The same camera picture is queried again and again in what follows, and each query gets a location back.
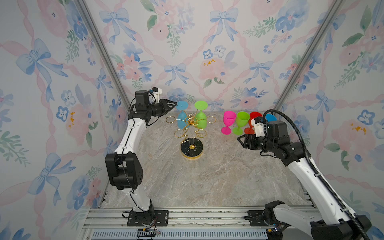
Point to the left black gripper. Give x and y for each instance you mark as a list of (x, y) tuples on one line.
[(165, 106)]

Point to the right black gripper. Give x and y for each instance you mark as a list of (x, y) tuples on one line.
[(248, 137)]

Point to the blue wine glass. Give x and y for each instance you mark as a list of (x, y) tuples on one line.
[(270, 118), (181, 115)]

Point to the red wine glass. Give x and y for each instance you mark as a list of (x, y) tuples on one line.
[(254, 116)]

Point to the green wine glass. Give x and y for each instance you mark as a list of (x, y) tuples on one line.
[(241, 121), (201, 116)]

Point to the pink wine glass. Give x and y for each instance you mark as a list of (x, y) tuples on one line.
[(229, 118)]

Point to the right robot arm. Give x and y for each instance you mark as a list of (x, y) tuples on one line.
[(336, 220)]

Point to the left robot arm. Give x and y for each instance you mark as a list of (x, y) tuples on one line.
[(123, 166)]

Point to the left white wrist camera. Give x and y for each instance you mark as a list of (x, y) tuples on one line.
[(156, 92)]

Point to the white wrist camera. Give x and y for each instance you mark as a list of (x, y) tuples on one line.
[(258, 126), (156, 92)]

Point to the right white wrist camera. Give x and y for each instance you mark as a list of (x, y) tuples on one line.
[(258, 126)]

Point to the gold wire glass rack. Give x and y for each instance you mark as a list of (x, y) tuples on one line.
[(191, 146)]

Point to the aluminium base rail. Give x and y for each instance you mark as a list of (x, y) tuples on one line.
[(216, 223)]

